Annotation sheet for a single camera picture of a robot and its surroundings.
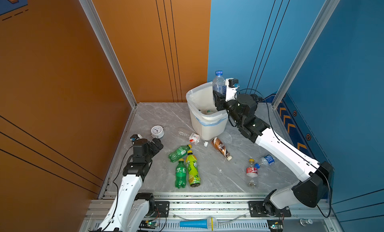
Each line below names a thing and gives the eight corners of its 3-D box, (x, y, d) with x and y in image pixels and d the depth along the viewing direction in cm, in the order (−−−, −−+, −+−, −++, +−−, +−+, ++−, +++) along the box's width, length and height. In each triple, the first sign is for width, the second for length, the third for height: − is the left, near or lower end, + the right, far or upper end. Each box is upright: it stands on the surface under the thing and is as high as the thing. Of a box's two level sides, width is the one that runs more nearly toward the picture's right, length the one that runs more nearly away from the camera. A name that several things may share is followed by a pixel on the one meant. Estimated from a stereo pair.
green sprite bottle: (175, 188, 81) (174, 185, 77) (177, 161, 91) (176, 157, 87) (185, 188, 81) (185, 185, 77) (187, 161, 91) (186, 157, 87)
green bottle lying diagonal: (174, 165, 89) (172, 161, 85) (168, 158, 92) (167, 154, 88) (193, 150, 96) (192, 146, 92) (187, 144, 99) (187, 140, 94)
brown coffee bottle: (227, 163, 90) (228, 159, 86) (210, 144, 98) (211, 140, 94) (232, 158, 92) (234, 155, 88) (215, 140, 100) (216, 136, 96)
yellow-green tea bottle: (190, 188, 81) (189, 185, 77) (185, 155, 94) (184, 150, 89) (201, 186, 82) (201, 182, 77) (195, 153, 94) (195, 149, 90)
